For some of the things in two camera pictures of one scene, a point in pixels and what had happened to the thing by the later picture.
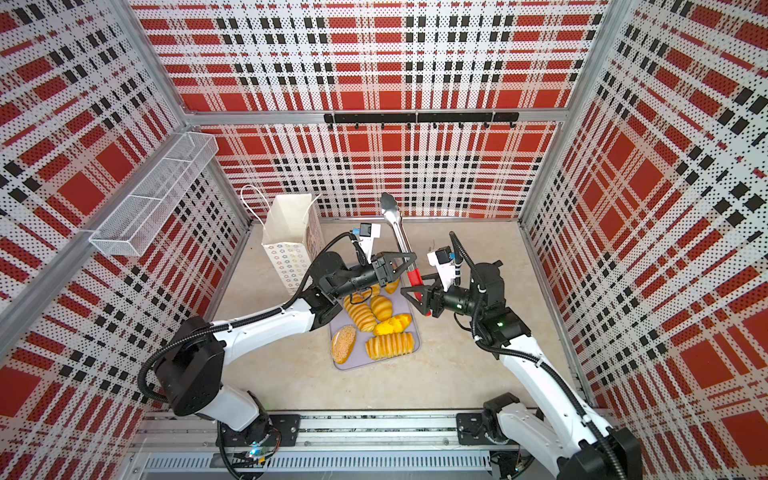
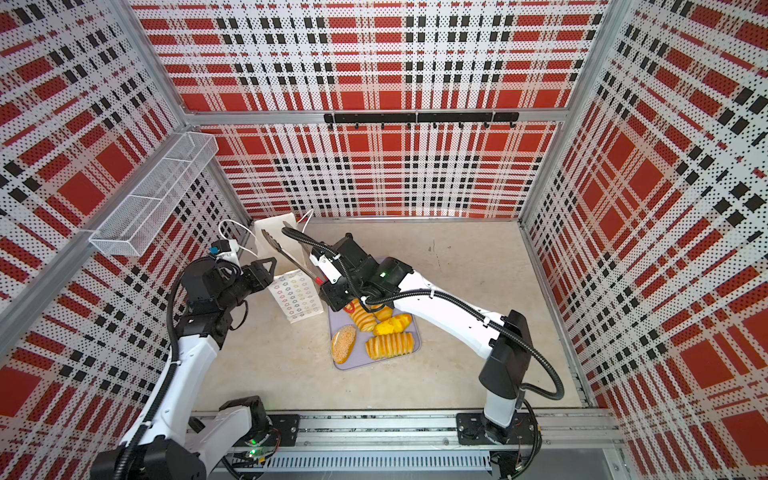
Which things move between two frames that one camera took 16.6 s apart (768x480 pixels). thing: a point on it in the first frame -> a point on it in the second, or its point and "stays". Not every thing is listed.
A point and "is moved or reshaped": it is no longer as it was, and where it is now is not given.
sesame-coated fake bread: x=343 y=342 stays
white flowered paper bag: x=294 y=236 is moved or reshaped
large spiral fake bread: x=394 y=344 stays
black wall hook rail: x=458 y=118 stays
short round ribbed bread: x=381 y=307 stays
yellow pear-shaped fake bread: x=395 y=325 stays
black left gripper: x=388 y=272 -> x=256 y=278
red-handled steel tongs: x=393 y=211 -> x=315 y=276
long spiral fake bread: x=355 y=305 stays
